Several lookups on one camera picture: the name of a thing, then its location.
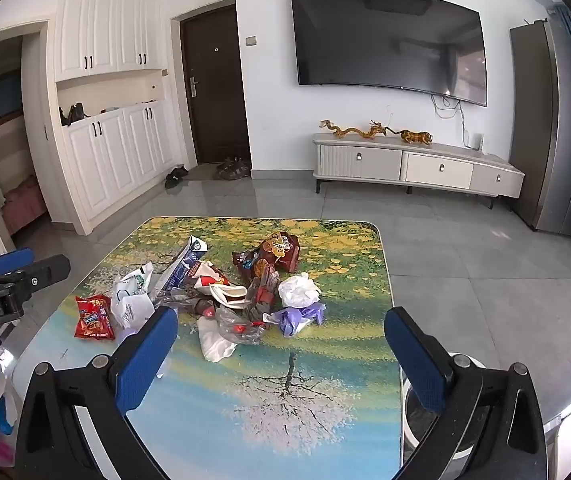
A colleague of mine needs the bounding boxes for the television cables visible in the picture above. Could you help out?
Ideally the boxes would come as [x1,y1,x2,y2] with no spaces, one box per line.
[432,92,472,147]

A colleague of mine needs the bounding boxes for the brown sandals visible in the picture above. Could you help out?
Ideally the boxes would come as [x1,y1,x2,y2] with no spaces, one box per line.
[214,156,252,181]

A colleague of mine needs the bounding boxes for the golden tiger ornament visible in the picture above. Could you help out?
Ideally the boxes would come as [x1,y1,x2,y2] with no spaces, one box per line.
[399,129,434,146]

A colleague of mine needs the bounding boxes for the pink bed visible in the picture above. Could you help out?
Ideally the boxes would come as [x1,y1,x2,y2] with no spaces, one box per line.
[2,174,49,237]

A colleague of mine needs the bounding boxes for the black shoes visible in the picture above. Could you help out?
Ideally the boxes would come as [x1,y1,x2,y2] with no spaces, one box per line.
[164,164,190,190]

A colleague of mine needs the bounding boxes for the black wall television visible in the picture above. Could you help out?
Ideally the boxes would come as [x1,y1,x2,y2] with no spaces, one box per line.
[290,0,489,108]

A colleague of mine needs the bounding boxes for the brown snack bag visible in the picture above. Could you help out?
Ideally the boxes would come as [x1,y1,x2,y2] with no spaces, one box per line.
[232,232,301,286]

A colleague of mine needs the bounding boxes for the landscape printed table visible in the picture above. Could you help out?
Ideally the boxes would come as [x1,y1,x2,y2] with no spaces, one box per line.
[8,216,403,480]

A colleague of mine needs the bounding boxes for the white red paper bag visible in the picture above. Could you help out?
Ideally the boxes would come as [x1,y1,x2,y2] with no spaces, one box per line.
[192,260,249,311]

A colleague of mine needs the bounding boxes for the bedroom window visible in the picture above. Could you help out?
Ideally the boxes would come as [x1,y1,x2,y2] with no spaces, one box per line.
[0,69,22,127]

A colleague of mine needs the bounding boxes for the dark bag on shelf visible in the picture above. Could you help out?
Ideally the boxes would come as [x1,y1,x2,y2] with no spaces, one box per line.
[59,102,92,127]

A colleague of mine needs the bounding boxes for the purple plastic bag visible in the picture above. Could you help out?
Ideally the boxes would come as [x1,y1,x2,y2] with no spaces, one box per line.
[264,302,328,339]

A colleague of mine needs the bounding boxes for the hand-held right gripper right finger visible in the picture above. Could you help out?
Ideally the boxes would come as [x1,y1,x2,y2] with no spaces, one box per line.
[384,307,549,480]

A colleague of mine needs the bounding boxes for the blue white wrapper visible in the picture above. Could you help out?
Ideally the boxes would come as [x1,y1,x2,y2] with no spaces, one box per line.
[157,235,212,302]

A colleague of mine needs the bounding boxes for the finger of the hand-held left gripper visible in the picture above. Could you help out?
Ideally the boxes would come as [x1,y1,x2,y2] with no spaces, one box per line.
[0,254,72,306]
[0,247,36,283]

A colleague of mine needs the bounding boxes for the golden dragon ornament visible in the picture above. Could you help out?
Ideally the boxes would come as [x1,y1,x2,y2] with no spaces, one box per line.
[319,119,392,140]

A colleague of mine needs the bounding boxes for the grey doormat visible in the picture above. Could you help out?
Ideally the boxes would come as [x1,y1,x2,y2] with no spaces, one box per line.
[186,164,227,181]

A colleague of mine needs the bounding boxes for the dark brown entrance door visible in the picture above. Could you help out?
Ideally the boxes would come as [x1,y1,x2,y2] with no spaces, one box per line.
[180,2,252,166]

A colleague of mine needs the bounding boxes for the red snack packet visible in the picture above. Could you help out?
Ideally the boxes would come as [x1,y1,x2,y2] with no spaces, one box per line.
[74,294,116,341]

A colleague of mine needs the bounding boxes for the white wall cabinet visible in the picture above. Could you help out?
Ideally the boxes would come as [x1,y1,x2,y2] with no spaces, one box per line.
[47,0,187,237]

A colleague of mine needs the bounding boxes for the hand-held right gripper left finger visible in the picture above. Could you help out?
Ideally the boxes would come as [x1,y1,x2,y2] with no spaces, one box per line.
[13,305,181,480]

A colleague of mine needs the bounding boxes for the white green-print plastic bag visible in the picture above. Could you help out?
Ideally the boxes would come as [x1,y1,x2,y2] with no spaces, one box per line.
[110,261,157,332]

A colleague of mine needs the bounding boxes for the white television stand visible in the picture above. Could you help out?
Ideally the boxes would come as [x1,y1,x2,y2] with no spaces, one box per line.
[312,132,525,210]

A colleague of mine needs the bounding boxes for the grey refrigerator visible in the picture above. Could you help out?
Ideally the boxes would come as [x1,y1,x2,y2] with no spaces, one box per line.
[509,18,571,237]

